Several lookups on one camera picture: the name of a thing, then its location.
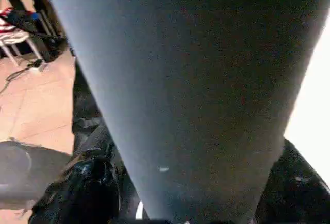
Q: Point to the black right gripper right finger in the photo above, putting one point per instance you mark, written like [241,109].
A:
[296,195]

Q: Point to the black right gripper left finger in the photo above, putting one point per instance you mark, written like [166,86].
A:
[85,190]

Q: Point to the white plastic table top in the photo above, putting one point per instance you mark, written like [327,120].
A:
[314,105]

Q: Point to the white plastic table leg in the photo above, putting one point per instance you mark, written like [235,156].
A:
[193,79]

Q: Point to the red white striped cloth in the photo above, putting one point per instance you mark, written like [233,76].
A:
[10,32]

